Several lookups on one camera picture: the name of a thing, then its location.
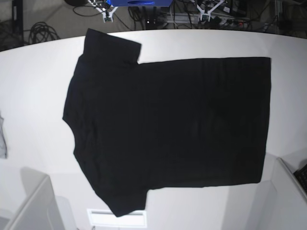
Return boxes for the black T-shirt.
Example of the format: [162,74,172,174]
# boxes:
[63,29,272,217]

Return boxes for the white power strip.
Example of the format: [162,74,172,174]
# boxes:
[164,13,249,24]

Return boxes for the blue box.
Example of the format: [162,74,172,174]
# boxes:
[110,0,172,7]

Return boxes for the white slot plate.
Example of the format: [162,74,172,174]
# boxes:
[87,209,147,228]

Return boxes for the white box bottom left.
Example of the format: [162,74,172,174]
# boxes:
[0,167,77,230]

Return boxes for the white box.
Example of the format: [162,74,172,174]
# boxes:
[256,158,307,230]
[0,167,77,230]

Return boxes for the grey cloth at left edge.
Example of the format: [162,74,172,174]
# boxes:
[0,116,8,159]

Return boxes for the white box right side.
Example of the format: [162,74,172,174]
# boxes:
[256,158,307,230]

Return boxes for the black keyboard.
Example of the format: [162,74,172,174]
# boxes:
[294,165,307,192]

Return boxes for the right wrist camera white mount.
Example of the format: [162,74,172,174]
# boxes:
[88,0,118,23]

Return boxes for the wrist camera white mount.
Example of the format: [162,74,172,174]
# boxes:
[194,0,227,22]
[88,0,118,23]

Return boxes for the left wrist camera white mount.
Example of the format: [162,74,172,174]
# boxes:
[194,0,227,22]

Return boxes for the coiled black cable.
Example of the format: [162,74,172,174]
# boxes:
[28,21,60,45]

